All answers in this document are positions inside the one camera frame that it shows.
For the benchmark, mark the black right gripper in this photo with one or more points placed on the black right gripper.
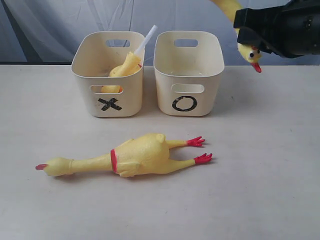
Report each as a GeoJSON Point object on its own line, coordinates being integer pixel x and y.
{"type": "Point", "coordinates": [260, 28]}

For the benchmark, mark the yellow rubber chicken beak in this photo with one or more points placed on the yellow rubber chicken beak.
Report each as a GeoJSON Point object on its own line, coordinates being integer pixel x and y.
{"type": "Point", "coordinates": [249, 53]}

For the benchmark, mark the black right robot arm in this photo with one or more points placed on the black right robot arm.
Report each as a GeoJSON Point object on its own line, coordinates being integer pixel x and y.
{"type": "Point", "coordinates": [289, 31]}

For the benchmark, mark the cream bin marked O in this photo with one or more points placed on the cream bin marked O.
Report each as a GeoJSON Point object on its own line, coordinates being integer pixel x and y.
{"type": "Point", "coordinates": [187, 67]}

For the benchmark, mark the yellow rubber chicken lying behind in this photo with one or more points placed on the yellow rubber chicken lying behind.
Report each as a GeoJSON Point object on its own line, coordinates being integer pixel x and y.
{"type": "Point", "coordinates": [147, 154]}

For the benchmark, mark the cream bin marked X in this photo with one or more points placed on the cream bin marked X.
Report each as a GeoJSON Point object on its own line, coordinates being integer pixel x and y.
{"type": "Point", "coordinates": [96, 56]}

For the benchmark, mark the blue-grey backdrop curtain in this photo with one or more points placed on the blue-grey backdrop curtain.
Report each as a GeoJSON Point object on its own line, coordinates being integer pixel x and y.
{"type": "Point", "coordinates": [50, 31]}

